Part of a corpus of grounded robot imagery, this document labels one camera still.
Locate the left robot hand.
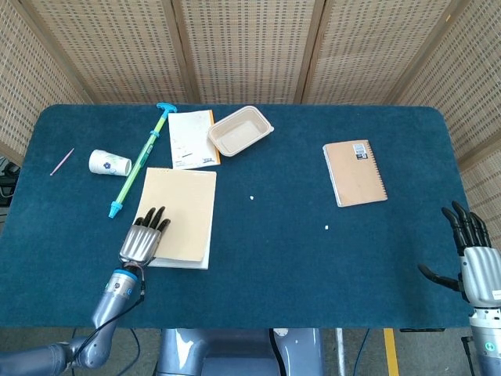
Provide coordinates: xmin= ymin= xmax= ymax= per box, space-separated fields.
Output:
xmin=118 ymin=205 xmax=171 ymax=268

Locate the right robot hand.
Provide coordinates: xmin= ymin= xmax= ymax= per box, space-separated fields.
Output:
xmin=417 ymin=201 xmax=501 ymax=307

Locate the yellow top-bound notebook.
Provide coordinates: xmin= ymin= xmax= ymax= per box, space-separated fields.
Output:
xmin=133 ymin=167 xmax=218 ymax=271

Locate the brown spiral notebook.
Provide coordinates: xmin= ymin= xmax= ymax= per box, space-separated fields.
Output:
xmin=322 ymin=139 xmax=389 ymax=208

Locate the green and blue water squirter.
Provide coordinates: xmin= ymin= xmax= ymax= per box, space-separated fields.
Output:
xmin=108 ymin=102 xmax=178 ymax=219

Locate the white paper cup blue flower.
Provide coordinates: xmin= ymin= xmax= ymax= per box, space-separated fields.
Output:
xmin=88 ymin=149 xmax=133 ymax=178

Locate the thin pink stick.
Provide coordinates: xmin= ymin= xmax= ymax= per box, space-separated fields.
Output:
xmin=49 ymin=147 xmax=75 ymax=176

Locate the white notepad with orange edge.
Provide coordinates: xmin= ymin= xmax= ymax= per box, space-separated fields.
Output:
xmin=168 ymin=109 xmax=222 ymax=171

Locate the blue table cloth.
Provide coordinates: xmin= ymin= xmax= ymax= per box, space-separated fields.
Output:
xmin=0 ymin=103 xmax=475 ymax=330

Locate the beige plastic food container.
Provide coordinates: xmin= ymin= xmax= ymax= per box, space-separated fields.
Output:
xmin=207 ymin=105 xmax=275 ymax=158

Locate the grey robot torso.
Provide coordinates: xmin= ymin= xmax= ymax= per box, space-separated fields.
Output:
xmin=155 ymin=327 xmax=326 ymax=376

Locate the woven bamboo folding screen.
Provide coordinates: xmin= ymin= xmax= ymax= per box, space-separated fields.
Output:
xmin=0 ymin=0 xmax=501 ymax=251

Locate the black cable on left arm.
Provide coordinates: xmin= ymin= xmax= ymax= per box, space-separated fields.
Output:
xmin=68 ymin=269 xmax=146 ymax=369

